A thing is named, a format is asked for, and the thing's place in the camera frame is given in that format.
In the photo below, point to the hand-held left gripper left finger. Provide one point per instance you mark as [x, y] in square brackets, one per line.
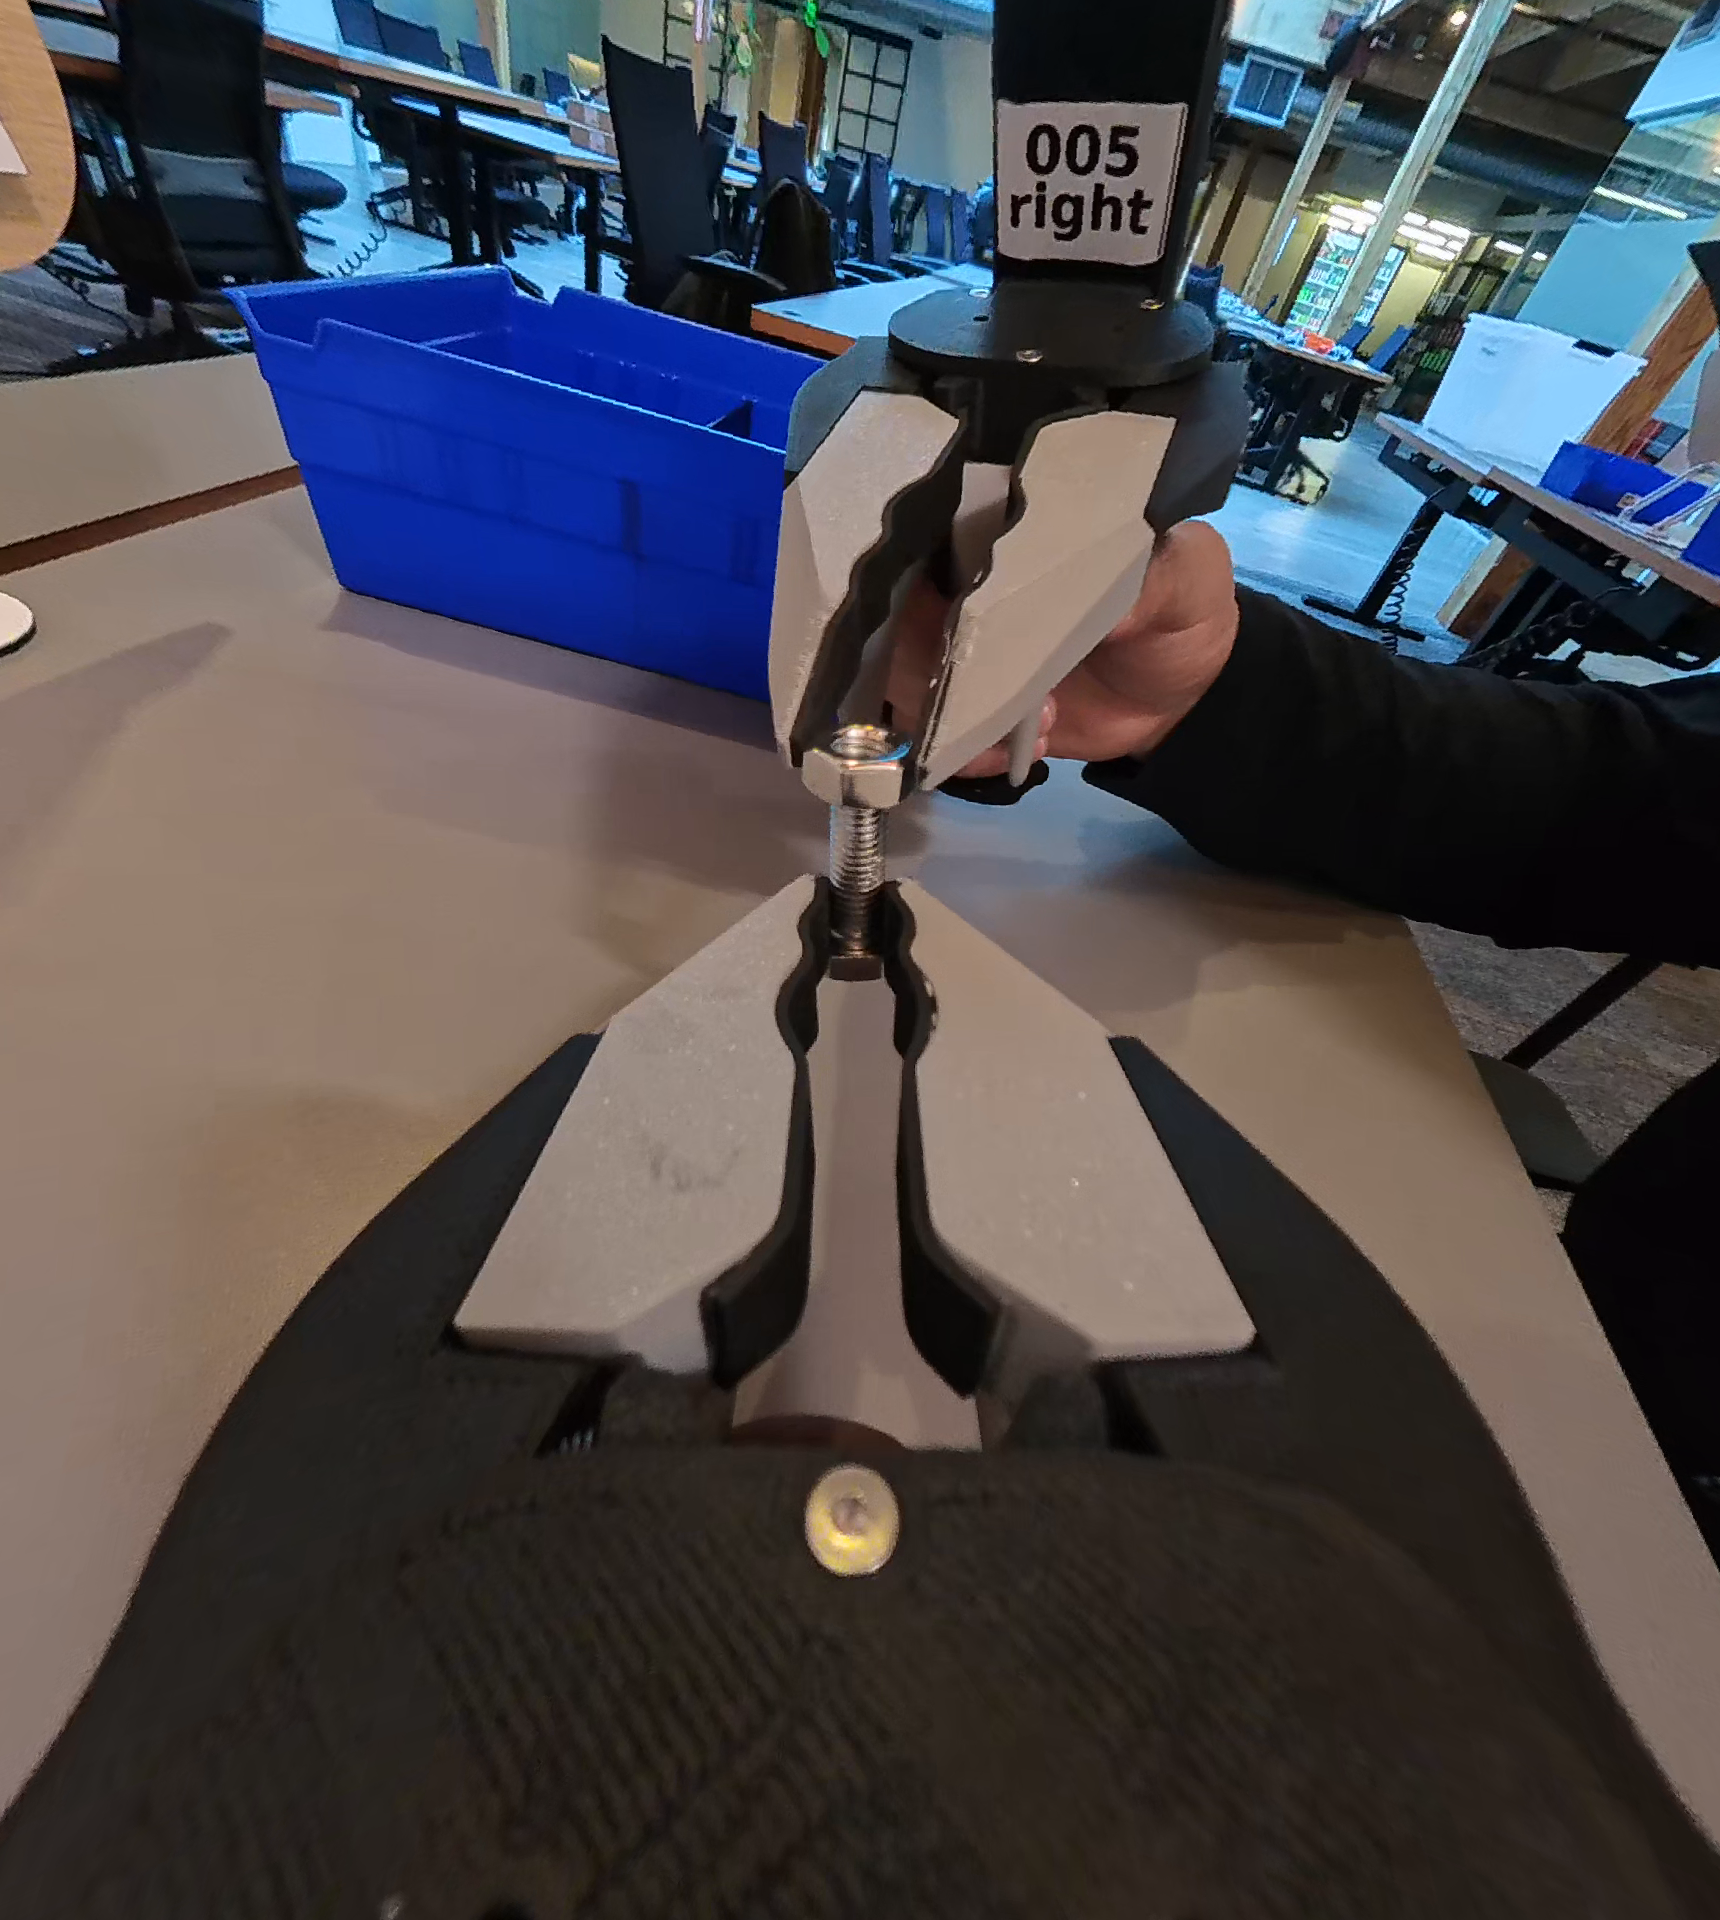
[651, 1184]

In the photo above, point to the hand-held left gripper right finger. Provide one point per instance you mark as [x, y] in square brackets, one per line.
[1068, 1184]

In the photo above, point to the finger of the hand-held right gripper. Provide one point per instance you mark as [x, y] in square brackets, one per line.
[1068, 602]
[839, 542]

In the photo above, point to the silver hex nut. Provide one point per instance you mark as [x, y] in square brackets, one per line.
[853, 772]

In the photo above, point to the blue plastic bin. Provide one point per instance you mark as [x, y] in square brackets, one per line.
[502, 492]

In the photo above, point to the silver hex bolt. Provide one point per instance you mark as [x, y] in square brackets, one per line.
[853, 885]

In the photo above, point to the person's right forearm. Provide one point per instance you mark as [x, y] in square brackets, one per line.
[1475, 810]

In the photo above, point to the wood-edged neighbouring desk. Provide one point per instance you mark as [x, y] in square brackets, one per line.
[861, 314]

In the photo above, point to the wooden background desk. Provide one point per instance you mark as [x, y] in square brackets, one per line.
[1490, 480]

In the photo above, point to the grey desk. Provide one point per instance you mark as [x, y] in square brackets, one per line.
[202, 974]

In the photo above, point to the person's right hand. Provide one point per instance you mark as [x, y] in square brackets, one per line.
[1172, 647]

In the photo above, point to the black office chair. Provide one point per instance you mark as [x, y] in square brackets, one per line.
[665, 167]
[202, 167]

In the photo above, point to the white storage box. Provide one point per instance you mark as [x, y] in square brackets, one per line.
[1535, 389]

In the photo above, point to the long background table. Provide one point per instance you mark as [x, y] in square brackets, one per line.
[470, 128]

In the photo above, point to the person's dark clothing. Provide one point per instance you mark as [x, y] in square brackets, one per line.
[1702, 1272]

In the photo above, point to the wall air vent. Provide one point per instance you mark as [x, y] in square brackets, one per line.
[1267, 89]

